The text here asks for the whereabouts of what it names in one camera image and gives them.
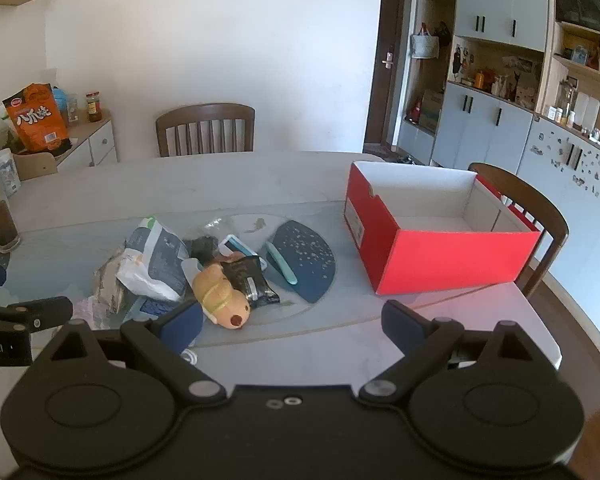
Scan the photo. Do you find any brown wooden chair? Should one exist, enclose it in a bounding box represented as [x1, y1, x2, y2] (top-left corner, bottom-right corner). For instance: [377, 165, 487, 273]
[155, 102, 256, 158]
[467, 162, 570, 298]

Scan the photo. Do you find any white sideboard cabinet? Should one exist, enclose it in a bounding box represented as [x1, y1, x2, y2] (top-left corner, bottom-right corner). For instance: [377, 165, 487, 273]
[12, 117, 119, 181]

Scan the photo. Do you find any white marble desktop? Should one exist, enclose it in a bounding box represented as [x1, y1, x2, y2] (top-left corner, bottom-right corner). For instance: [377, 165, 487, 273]
[0, 151, 564, 476]

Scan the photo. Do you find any dark brown door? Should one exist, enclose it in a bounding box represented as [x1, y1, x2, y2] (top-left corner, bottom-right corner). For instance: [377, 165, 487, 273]
[364, 0, 413, 151]

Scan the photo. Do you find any blue white packet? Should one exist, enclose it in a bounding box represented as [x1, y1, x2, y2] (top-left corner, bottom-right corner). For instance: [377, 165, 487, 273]
[219, 234, 269, 268]

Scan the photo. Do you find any white grey snack bag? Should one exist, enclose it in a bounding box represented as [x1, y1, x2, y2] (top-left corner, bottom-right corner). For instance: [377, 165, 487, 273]
[116, 216, 197, 303]

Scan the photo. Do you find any white plastic container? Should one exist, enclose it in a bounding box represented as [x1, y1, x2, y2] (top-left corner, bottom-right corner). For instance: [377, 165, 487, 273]
[575, 91, 600, 131]

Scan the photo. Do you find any orange snack bag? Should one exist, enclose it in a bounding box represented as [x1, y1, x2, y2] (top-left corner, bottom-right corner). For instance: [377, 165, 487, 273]
[5, 83, 72, 155]

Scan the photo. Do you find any pink printed clear wrapper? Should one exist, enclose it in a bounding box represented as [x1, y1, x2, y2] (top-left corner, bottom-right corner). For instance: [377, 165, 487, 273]
[72, 297, 102, 323]

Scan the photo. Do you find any grey tote bag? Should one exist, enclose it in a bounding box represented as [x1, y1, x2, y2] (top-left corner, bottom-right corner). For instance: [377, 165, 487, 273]
[410, 22, 440, 59]

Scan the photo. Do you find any red cardboard box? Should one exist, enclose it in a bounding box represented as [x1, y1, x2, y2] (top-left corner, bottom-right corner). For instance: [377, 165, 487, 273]
[342, 161, 543, 296]

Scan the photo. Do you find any cardboard carton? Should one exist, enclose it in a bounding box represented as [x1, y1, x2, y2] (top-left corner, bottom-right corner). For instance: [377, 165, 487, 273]
[420, 90, 445, 133]

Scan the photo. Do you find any foil wrapper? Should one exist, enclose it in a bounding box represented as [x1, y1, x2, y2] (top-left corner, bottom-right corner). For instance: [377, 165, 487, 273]
[94, 247, 131, 313]

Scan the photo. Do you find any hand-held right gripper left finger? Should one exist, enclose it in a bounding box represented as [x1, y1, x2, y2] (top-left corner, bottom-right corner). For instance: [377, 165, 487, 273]
[35, 301, 229, 408]

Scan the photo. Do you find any glass jar with brown powder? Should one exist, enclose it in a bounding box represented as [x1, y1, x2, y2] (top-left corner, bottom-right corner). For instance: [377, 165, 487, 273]
[0, 149, 22, 253]

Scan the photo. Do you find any clear container with white lid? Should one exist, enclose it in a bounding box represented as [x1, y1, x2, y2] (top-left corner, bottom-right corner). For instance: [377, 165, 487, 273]
[0, 148, 22, 197]

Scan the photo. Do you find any black snack packet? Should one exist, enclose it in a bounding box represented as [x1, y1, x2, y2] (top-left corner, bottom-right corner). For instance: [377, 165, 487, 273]
[220, 255, 281, 308]

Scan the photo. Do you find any grey wooden wall cabinet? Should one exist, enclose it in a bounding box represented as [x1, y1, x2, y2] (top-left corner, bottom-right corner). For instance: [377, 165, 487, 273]
[397, 0, 600, 286]

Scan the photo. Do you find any black fuzzy object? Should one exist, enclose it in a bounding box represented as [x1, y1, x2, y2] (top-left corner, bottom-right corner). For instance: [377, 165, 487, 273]
[187, 235, 220, 263]

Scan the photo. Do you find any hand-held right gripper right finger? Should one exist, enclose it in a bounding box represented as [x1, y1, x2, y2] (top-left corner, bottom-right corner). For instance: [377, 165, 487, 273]
[359, 300, 556, 406]

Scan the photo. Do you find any tall glass jar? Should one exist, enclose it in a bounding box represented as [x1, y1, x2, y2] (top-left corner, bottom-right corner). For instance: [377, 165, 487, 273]
[560, 80, 577, 121]

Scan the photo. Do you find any red lid jar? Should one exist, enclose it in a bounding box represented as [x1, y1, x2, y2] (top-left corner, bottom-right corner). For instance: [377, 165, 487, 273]
[85, 91, 103, 123]

